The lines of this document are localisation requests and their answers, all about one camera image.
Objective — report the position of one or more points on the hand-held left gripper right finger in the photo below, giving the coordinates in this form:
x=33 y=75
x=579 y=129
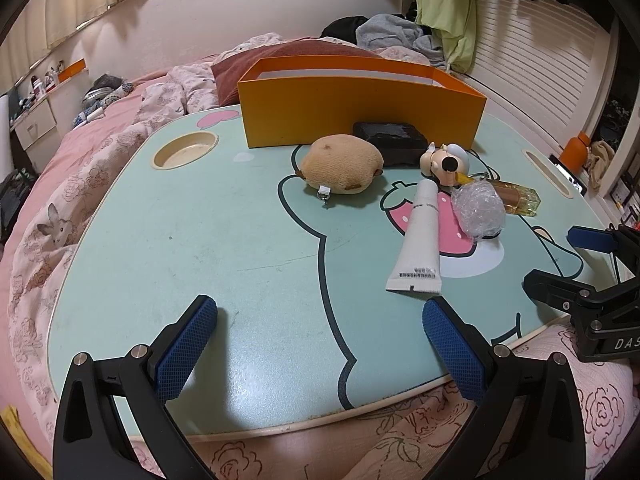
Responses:
x=452 y=350

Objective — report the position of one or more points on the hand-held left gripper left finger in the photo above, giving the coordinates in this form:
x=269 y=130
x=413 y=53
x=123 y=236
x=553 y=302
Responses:
x=182 y=347

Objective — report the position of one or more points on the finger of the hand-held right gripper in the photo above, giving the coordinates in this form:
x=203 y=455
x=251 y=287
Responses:
x=590 y=240
x=555 y=290

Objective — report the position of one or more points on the clear bubble wrap ball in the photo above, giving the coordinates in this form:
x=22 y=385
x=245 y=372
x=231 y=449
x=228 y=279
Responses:
x=477 y=207

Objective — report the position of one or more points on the white cream tube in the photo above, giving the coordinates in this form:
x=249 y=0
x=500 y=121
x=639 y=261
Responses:
x=420 y=240

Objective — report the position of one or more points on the pig figurine with black hat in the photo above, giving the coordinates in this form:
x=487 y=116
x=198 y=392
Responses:
x=450 y=162

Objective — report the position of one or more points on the black block with red symbol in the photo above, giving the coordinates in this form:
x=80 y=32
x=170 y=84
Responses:
x=395 y=140

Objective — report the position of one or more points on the brown plush toy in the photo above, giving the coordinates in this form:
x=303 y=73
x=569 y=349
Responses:
x=340 y=160

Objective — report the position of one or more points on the orange cardboard box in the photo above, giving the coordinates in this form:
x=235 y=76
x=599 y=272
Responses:
x=350 y=110

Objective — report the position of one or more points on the row of small desk items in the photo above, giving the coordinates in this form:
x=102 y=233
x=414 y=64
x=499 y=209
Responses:
x=45 y=80

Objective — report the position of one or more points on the cluttered shelf unit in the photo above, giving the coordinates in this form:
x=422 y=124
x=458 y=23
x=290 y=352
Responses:
x=625 y=195

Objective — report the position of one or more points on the phone with lit screen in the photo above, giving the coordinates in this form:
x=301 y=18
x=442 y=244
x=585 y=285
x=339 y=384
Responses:
x=567 y=174

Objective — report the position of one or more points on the beige cloth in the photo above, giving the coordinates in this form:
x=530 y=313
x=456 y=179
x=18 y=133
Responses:
x=600 y=165

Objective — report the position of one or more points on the orange bottle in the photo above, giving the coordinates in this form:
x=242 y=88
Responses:
x=575 y=155

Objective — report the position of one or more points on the mint cartoon lap table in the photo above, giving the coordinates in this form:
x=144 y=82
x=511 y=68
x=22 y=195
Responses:
x=200 y=240

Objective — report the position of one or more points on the dark bag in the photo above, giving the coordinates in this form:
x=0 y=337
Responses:
x=15 y=205

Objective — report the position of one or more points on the grey striped cloth pile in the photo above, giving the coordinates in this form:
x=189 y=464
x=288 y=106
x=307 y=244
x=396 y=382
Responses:
x=105 y=97

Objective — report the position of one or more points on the white nightstand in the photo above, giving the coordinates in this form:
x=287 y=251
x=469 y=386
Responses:
x=35 y=125

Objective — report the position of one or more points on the light green cloth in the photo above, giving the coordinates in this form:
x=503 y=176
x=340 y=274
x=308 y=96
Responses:
x=445 y=10

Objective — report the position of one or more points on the grey clothes pile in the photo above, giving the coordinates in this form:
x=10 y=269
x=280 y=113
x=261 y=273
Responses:
x=395 y=32

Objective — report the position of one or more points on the small orange box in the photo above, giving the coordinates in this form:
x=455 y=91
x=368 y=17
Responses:
x=72 y=70

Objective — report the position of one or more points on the black clothes pile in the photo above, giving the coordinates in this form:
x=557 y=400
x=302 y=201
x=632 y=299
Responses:
x=345 y=27

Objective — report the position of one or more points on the beige window blind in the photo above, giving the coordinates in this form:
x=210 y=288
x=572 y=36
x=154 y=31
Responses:
x=75 y=0

